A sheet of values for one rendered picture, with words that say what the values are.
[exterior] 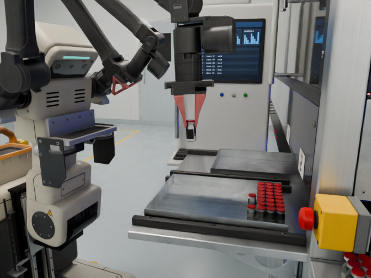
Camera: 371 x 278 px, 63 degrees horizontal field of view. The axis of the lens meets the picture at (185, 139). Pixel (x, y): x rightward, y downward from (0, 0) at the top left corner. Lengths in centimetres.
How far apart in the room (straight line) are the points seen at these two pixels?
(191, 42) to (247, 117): 104
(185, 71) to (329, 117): 28
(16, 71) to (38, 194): 46
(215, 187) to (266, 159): 38
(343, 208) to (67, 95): 88
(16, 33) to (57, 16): 666
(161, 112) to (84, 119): 540
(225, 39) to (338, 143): 28
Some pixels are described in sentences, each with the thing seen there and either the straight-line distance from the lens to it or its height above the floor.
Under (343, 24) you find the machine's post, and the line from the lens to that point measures 60.
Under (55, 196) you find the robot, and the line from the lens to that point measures 113.
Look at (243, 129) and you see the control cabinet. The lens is 164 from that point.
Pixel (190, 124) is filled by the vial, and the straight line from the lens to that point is 66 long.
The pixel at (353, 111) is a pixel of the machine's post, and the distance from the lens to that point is 61.
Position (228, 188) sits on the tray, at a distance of 98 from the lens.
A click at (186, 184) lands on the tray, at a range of 100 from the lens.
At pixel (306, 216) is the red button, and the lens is 58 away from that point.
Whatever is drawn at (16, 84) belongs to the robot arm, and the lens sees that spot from 86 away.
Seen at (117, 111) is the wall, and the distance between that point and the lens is 688.
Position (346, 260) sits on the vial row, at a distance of 66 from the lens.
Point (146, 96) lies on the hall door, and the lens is 657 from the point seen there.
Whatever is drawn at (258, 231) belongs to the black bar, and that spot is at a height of 90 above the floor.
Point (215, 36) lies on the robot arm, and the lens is 61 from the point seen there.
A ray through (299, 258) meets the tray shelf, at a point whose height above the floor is 87.
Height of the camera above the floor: 126
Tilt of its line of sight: 14 degrees down
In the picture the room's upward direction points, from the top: straight up
